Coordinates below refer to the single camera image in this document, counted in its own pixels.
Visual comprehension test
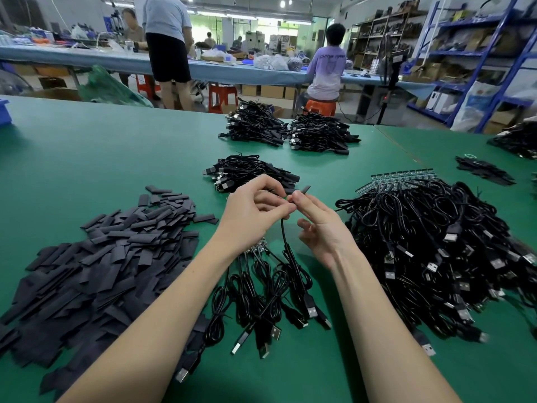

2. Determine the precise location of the person's left hand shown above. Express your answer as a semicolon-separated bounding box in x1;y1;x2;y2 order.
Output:
210;174;298;260

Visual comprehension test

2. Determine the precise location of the person's right hand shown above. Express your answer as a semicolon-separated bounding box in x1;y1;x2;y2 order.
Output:
289;190;362;271

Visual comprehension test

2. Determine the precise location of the black usb cable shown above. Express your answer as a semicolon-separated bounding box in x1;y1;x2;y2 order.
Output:
279;184;313;249

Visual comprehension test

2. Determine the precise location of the heap of finished black cables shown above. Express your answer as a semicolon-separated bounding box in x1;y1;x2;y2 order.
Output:
204;154;302;195

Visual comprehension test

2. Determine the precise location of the joined bunch of black cables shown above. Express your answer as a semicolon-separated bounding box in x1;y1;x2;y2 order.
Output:
173;222;333;385

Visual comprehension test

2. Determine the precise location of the bundle of black cables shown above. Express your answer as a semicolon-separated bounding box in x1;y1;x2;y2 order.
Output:
219;98;291;148
287;111;362;157

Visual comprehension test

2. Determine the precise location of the large pile of black cables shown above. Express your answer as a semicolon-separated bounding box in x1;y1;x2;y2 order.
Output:
335;174;537;358

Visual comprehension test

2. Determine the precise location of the pile of black sleeve strips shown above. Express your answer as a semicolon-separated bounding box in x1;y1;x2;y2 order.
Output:
0;185;218;397

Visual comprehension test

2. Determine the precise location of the small bundle of cables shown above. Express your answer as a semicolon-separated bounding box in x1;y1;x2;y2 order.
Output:
455;153;518;187

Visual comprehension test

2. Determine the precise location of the huge heap of black cables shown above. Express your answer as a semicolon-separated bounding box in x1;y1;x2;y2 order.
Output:
488;120;537;161

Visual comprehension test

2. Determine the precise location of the person's left forearm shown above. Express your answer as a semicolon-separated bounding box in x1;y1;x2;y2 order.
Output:
60;241;240;403

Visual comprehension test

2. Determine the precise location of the person's right forearm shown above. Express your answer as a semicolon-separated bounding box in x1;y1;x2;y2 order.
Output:
334;251;463;403

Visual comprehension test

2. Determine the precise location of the orange plastic stool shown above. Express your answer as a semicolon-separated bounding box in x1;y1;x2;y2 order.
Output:
304;98;337;118

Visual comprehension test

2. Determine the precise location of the black tripod stand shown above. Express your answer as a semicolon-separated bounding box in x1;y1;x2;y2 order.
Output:
359;33;411;126

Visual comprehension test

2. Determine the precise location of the green plastic bag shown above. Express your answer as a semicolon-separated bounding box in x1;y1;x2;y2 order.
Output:
78;64;154;108

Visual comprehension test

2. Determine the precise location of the white plastic bag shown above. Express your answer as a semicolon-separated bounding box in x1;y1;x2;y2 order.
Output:
450;82;503;134

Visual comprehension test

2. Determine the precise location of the dark storage shelf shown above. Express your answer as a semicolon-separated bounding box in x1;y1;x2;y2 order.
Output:
351;0;426;72

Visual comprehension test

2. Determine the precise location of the open cardboard box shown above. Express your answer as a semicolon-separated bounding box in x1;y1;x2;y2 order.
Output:
29;88;83;102

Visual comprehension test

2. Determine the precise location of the long blue work table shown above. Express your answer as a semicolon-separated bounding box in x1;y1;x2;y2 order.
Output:
0;44;437;90

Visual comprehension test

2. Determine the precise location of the blue metal shelving rack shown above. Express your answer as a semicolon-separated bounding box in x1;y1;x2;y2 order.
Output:
408;0;537;136

